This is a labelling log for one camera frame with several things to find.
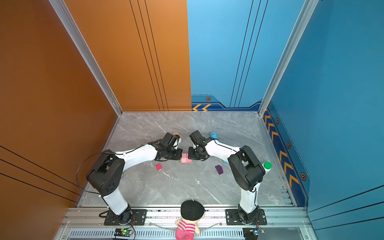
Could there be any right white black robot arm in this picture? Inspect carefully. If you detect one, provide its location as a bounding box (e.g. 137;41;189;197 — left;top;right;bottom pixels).
188;131;272;225

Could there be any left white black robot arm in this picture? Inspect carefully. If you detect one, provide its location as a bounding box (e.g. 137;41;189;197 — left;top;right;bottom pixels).
86;133;183;222

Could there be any purple wood block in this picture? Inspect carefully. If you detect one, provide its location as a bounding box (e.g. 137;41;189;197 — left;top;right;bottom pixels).
215;165;224;175

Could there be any magenta cube left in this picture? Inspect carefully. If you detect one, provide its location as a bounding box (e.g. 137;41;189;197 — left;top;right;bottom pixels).
156;164;163;171

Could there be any blue toy microphone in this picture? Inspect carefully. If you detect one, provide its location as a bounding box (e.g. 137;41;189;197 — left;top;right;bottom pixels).
210;132;218;140

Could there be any doll with black hat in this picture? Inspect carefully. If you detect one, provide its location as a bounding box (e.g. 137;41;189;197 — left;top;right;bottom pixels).
175;200;205;240

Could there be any white bottle green cap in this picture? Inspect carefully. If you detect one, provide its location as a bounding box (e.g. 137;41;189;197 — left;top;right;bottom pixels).
263;162;272;173

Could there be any left green circuit board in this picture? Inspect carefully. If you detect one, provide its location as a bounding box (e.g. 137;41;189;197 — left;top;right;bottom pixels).
114;228;135;240

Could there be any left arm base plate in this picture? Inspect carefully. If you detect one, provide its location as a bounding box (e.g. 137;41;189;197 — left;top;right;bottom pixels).
104;209;147;227

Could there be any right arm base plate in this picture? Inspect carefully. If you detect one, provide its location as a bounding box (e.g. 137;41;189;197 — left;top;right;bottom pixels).
225;207;268;226

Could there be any aluminium front rail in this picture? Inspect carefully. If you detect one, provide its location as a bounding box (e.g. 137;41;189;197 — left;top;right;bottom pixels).
59;206;313;229

